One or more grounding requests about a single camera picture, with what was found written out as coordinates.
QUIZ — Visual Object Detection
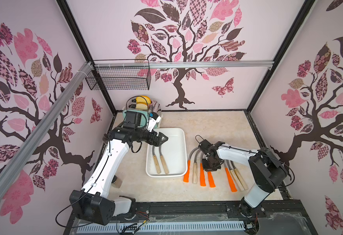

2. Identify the orange handle sickle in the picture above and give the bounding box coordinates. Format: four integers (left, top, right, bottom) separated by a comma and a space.
224, 163, 238, 192
207, 171, 215, 188
183, 148, 195, 183
200, 153, 206, 187

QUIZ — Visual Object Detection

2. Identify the wooden handle sickle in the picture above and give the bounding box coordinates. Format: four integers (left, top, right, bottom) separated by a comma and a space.
193, 148, 202, 184
152, 146, 161, 174
227, 160, 244, 192
231, 162, 248, 190
159, 146, 169, 174

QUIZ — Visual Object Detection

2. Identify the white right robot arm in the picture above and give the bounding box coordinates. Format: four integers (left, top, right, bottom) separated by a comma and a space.
198, 140, 288, 216

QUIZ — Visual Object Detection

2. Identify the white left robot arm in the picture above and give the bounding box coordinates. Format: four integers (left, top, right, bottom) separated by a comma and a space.
69, 127, 168, 225

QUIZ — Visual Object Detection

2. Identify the white plastic storage tray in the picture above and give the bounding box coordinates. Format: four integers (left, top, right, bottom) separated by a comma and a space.
146, 128, 188, 178

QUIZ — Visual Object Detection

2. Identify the yellow bread slice front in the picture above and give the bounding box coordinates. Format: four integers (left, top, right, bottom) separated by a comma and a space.
136, 102, 149, 110

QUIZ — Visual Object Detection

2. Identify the yellow bread slice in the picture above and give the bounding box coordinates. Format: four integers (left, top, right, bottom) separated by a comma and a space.
136, 96, 151, 105
136, 102, 149, 110

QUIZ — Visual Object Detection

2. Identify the mint green toaster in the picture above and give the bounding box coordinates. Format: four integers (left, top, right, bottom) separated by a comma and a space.
122, 96, 162, 130

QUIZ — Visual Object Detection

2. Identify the yellow bread slice back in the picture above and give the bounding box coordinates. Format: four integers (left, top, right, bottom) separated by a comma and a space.
136, 96, 151, 105

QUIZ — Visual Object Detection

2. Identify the small glass spice jar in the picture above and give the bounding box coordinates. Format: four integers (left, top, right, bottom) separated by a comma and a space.
111, 176, 122, 189

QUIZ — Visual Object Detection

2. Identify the black wire basket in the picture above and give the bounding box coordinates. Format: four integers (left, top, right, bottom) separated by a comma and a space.
86, 59, 151, 91

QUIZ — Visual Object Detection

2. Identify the white vented cable duct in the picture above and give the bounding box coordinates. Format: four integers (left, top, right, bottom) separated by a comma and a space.
75, 221, 245, 235

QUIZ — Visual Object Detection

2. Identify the aluminium rail left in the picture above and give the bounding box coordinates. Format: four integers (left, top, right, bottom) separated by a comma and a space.
0, 61, 94, 201

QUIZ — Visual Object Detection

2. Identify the aluminium rail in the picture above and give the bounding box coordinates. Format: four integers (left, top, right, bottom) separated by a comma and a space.
0, 61, 94, 201
94, 59, 274, 69

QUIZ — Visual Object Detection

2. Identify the black base frame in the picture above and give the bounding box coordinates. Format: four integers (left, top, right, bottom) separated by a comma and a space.
64, 199, 317, 235

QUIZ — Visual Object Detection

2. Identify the aluminium rail back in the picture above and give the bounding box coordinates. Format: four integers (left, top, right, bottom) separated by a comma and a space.
94, 59, 274, 69

